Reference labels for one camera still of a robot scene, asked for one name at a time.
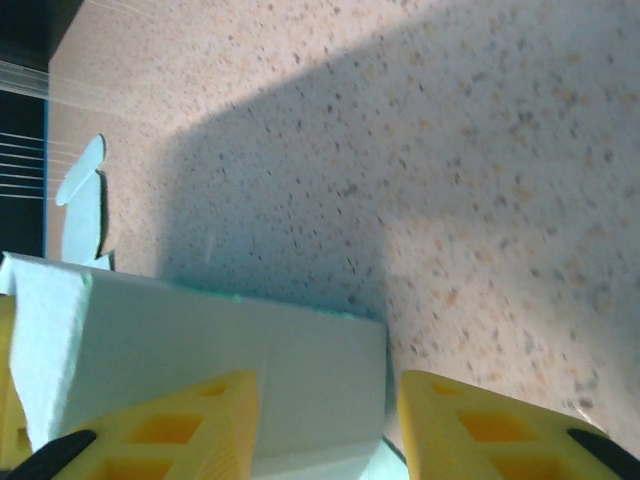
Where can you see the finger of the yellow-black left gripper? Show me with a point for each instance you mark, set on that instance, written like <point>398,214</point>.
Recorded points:
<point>9,380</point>

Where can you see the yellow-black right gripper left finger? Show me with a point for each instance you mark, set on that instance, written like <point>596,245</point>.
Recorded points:
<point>190,430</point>

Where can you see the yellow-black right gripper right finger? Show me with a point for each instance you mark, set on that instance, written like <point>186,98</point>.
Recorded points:
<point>500,435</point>

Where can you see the light blue paper box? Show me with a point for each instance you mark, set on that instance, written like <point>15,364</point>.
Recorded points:
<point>200,340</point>
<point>82,225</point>

